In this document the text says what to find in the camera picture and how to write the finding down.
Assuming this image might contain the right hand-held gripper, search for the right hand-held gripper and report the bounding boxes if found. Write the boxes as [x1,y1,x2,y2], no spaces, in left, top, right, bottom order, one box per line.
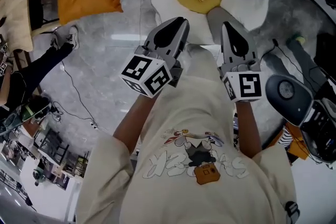
[217,20,264,103]

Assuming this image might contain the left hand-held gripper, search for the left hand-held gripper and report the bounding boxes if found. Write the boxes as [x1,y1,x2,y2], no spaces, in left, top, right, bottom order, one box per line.
[119,17,191,99]

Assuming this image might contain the person's left forearm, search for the person's left forearm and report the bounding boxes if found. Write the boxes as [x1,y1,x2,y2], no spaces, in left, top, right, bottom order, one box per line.
[112,93,158,164]

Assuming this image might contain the person's right forearm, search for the person's right forearm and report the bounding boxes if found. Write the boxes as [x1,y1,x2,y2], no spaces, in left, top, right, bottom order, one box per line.
[234,101,264,160]

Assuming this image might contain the person's beige trousers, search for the person's beige trousers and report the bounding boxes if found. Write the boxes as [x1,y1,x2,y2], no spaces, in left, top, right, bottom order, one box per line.
[167,43,222,82]

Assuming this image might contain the dark grey machine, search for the dark grey machine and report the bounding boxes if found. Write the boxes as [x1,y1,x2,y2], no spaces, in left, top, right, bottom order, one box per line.
[264,74,336,165]

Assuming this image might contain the person's cream t-shirt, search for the person's cream t-shirt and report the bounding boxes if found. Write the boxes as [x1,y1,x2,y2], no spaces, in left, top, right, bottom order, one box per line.
[75,70,301,224]

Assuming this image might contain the black floor cable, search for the black floor cable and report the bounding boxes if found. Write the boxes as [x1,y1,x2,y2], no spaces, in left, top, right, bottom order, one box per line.
[49,60,109,132]
[259,38,320,81]

